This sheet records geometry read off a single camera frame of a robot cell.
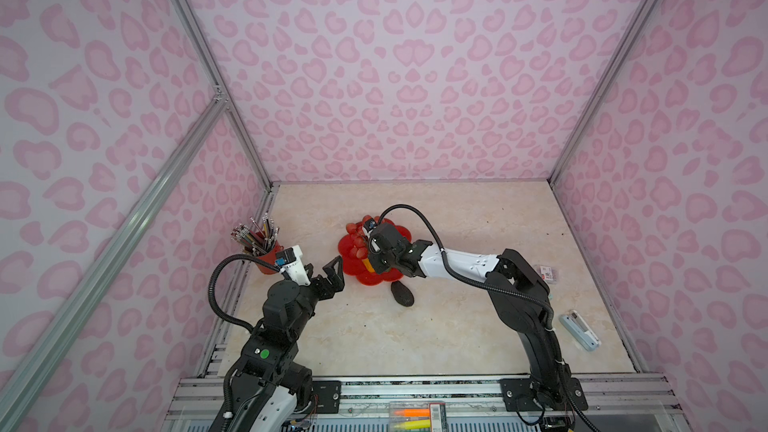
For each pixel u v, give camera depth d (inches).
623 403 28.7
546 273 36.5
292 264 24.6
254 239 34.5
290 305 21.2
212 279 19.3
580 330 32.2
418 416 27.8
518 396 28.6
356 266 38.5
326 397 28.9
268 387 19.5
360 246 36.4
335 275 25.8
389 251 28.5
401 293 34.4
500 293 18.0
